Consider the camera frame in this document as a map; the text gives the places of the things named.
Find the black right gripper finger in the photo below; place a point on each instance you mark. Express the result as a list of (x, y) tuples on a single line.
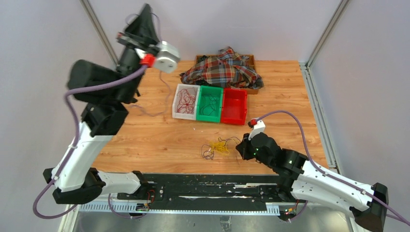
[(242, 149), (246, 137)]

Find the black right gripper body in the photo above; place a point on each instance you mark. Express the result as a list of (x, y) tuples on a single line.
[(254, 154)]

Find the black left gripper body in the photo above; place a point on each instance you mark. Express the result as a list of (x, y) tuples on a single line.
[(130, 61)]

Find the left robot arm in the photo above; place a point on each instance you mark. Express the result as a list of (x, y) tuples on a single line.
[(105, 92)]

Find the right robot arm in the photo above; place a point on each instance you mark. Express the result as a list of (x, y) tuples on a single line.
[(300, 178)]

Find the red plastic bin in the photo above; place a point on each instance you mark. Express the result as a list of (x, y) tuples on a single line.
[(234, 106)]

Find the green plastic bin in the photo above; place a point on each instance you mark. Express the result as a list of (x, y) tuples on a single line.
[(209, 104)]

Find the white plastic bin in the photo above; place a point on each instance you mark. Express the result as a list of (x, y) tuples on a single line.
[(185, 102)]

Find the plaid flannel shirt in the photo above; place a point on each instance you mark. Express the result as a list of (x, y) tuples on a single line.
[(226, 69)]

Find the wooden tray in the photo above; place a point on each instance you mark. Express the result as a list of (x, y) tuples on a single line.
[(251, 63)]

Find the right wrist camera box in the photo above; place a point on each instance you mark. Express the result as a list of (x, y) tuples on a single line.
[(257, 126)]

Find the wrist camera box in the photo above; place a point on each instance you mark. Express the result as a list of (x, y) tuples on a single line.
[(257, 126), (167, 58)]

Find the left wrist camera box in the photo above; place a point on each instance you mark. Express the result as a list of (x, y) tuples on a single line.
[(167, 58)]

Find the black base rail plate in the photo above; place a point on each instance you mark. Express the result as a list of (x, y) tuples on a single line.
[(216, 193)]

